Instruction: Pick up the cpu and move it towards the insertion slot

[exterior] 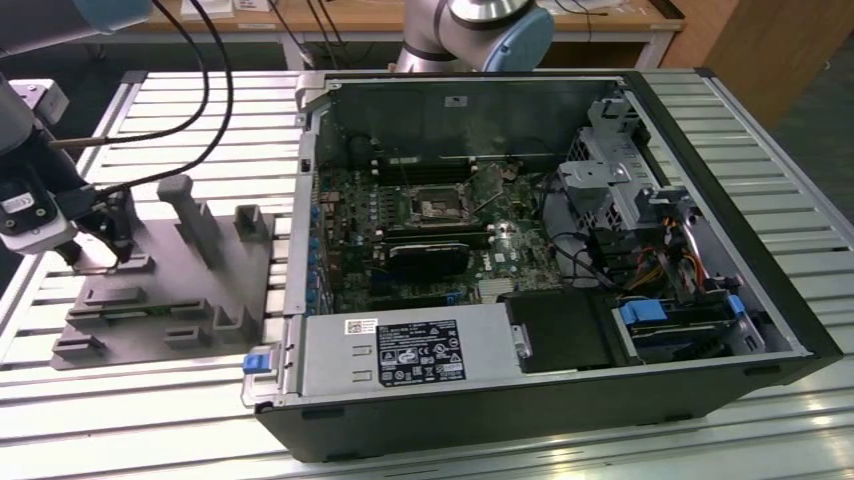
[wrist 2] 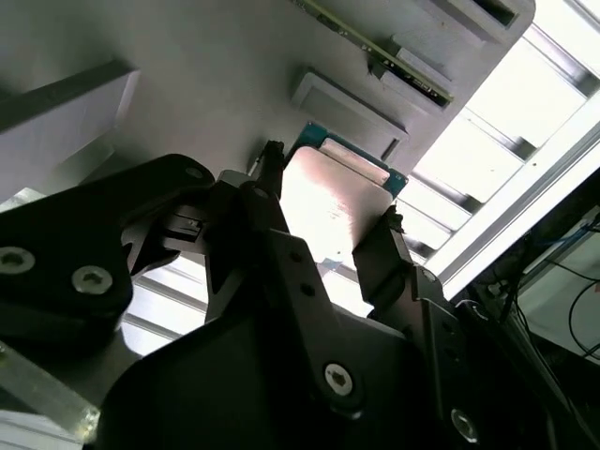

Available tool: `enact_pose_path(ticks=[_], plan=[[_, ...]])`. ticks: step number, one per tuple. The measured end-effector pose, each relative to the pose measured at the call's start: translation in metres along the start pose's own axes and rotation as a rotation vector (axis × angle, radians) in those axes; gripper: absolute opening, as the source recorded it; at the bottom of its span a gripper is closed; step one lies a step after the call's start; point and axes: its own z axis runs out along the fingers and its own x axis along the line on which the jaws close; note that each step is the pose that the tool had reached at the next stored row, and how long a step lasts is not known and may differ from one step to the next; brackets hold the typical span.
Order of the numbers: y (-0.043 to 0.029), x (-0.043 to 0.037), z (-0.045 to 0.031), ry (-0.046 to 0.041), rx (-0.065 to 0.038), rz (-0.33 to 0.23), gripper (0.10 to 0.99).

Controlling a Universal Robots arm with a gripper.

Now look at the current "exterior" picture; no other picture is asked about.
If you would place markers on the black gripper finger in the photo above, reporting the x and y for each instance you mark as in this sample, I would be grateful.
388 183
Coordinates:
120 225
69 252

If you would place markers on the black RAM slot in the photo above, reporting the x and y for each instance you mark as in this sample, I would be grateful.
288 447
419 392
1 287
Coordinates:
440 163
434 231
436 240
440 174

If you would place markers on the CPU socket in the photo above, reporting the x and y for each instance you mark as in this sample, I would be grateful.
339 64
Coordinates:
436 205

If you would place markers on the gray box on wrist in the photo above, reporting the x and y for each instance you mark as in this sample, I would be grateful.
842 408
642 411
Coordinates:
47 100

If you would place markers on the gray parts rack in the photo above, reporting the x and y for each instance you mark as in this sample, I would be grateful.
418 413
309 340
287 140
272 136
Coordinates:
187 290

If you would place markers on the blue case release latch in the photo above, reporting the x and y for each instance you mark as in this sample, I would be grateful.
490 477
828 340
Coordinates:
257 363

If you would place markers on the silver power supply with label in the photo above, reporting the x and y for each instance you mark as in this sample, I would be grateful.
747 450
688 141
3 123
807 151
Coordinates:
333 350

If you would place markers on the small white box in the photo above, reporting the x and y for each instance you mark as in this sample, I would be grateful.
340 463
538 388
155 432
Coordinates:
255 4

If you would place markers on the black graphics card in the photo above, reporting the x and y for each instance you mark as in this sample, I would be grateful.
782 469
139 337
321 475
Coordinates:
430 260

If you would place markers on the silver chipset heat sink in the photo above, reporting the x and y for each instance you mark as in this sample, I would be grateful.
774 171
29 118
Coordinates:
496 287

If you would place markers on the green motherboard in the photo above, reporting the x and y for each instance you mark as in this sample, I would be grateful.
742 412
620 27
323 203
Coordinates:
527 250

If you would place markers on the black open PC case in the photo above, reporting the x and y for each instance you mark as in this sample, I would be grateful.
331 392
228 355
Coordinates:
467 425

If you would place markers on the black plastic shroud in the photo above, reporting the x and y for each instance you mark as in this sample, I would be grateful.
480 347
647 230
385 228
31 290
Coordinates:
560 330

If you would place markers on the silver metal disk bay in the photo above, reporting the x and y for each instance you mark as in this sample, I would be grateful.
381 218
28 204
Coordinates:
587 175

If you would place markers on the blue disk carrier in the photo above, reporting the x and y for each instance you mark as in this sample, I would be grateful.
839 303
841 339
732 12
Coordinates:
643 312

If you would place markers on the small blue plastic tab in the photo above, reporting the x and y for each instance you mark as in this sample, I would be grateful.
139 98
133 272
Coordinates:
735 306

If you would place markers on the brown wooden cabinet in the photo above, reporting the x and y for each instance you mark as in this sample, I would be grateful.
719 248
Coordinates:
767 50

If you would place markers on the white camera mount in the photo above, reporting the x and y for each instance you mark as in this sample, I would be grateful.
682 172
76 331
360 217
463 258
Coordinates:
33 242

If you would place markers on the black wrist camera with label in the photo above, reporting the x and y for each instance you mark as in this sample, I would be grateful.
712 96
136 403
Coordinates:
36 220

